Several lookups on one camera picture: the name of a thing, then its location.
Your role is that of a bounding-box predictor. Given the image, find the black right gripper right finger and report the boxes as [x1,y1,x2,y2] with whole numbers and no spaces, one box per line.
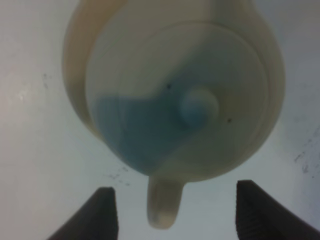
[235,180,318,240]

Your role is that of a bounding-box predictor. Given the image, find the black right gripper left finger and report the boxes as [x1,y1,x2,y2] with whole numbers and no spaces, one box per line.
[49,187,118,240]

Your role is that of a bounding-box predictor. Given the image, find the beige teapot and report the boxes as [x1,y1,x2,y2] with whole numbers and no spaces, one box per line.
[62,0,285,229]

